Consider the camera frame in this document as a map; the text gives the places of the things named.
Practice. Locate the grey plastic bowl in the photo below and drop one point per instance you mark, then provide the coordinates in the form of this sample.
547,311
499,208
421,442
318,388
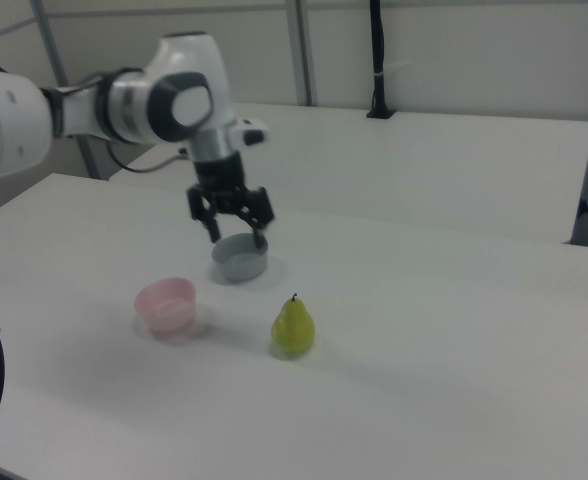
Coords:
241,267

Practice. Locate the pink plastic bowl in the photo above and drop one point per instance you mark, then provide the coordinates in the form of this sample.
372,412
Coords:
166,310

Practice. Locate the green pear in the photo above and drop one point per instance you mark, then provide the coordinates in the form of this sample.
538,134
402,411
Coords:
294,327

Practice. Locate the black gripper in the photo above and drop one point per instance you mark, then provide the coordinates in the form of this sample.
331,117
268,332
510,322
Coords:
221,182

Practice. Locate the black camera stand pole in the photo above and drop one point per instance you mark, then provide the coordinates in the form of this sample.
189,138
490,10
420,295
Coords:
380,60

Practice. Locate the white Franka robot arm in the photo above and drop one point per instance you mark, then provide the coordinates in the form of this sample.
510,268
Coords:
139,100

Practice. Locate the white table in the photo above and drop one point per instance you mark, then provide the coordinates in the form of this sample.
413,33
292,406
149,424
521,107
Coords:
399,165

